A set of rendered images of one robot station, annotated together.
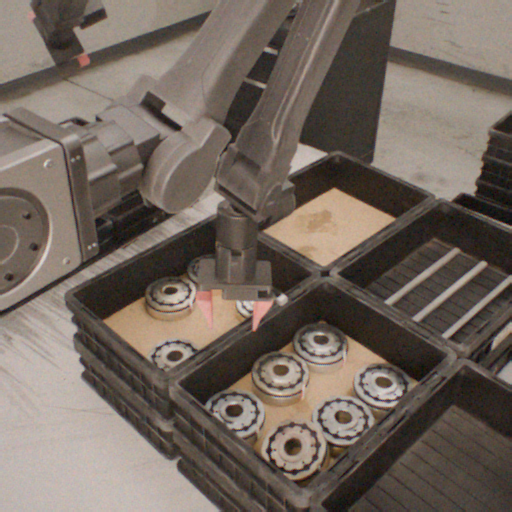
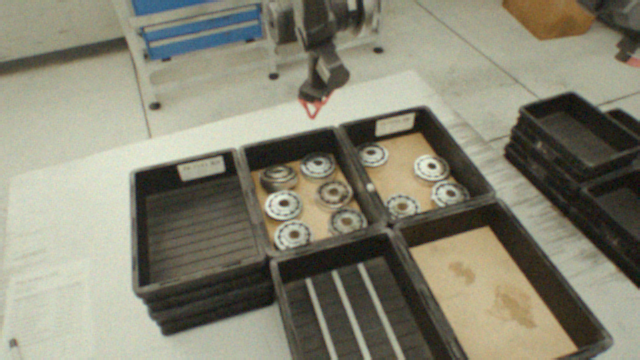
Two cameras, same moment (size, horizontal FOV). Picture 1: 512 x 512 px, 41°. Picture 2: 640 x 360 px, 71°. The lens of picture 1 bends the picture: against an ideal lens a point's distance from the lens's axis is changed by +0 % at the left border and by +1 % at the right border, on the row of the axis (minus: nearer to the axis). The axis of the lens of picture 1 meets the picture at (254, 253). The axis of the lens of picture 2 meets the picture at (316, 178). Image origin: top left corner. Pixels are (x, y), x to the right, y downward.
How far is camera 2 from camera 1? 1.44 m
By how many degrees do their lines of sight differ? 80
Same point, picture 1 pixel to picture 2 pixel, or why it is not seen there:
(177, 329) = (403, 170)
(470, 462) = (225, 259)
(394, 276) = (407, 325)
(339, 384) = (316, 227)
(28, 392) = not seen: hidden behind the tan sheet
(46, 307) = (487, 156)
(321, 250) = (464, 287)
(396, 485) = (239, 218)
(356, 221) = (507, 343)
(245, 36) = not seen: outside the picture
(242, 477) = (284, 160)
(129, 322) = (420, 152)
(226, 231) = not seen: hidden behind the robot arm
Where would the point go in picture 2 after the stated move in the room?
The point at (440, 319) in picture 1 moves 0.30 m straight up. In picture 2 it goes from (340, 325) to (342, 249)
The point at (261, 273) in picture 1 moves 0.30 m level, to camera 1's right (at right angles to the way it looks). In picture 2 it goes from (311, 90) to (239, 168)
